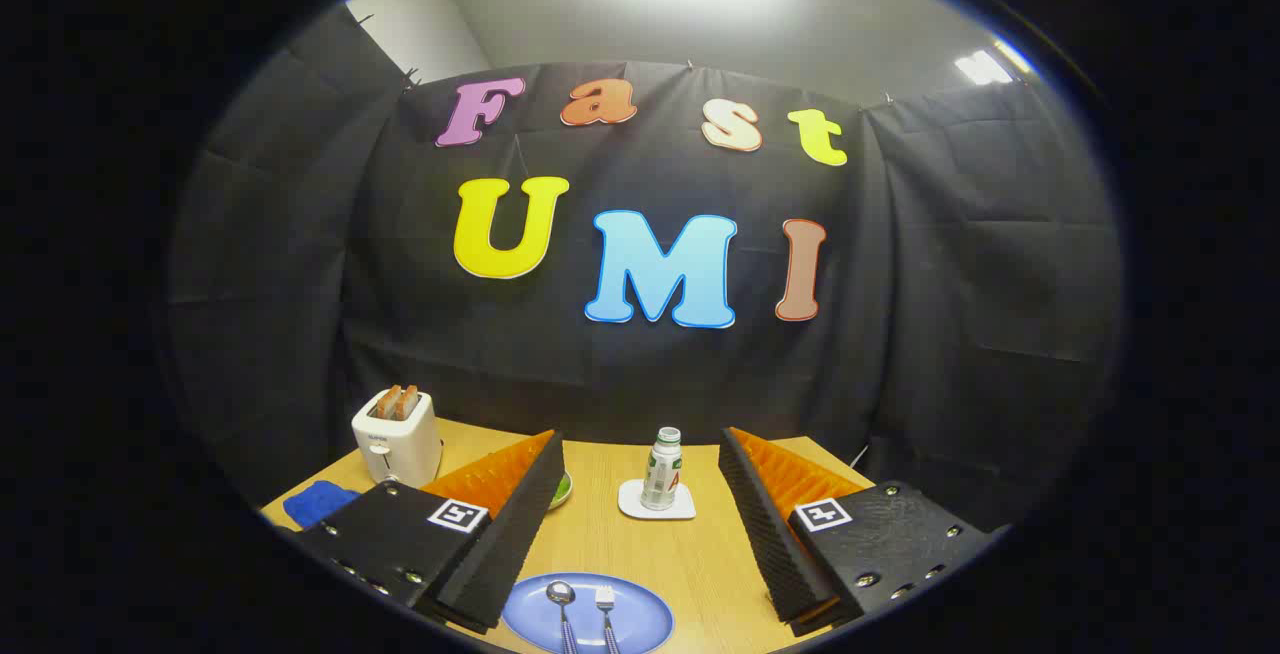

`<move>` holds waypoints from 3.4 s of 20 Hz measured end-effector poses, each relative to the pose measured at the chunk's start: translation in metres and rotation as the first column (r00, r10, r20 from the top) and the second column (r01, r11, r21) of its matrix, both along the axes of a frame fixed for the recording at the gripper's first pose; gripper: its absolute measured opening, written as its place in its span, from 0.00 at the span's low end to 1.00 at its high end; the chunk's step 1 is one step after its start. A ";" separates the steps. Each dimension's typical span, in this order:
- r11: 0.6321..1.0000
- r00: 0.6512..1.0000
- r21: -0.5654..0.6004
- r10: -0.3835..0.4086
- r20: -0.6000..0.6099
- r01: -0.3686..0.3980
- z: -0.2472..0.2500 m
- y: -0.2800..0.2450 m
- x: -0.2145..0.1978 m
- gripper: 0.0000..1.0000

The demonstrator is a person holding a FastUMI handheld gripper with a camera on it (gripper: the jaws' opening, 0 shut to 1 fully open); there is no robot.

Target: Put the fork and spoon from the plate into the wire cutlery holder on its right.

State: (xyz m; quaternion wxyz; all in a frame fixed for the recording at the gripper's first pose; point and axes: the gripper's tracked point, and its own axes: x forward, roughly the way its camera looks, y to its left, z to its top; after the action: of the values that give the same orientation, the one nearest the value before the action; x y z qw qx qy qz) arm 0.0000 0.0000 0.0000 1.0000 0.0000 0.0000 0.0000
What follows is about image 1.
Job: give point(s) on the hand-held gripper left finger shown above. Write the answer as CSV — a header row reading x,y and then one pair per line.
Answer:
x,y
520,534

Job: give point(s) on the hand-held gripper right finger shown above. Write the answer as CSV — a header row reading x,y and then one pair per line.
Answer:
x,y
765,534

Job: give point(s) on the oval food plate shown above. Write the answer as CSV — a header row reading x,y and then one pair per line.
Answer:
x,y
562,490

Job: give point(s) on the white square coaster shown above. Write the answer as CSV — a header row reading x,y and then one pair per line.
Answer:
x,y
685,510

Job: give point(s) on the clear bottle with green cap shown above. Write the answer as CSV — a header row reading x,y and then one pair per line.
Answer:
x,y
661,474

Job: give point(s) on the blue round plate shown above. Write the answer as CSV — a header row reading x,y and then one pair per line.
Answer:
x,y
640,614

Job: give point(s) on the white toaster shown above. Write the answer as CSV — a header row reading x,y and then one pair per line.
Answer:
x,y
400,449

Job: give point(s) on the toast slice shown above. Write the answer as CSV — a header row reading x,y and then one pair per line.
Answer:
x,y
409,401
388,402

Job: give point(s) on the blue folded cloth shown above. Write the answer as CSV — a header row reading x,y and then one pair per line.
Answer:
x,y
315,504

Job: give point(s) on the small ceiling light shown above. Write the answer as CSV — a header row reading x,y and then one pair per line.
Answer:
x,y
985,67

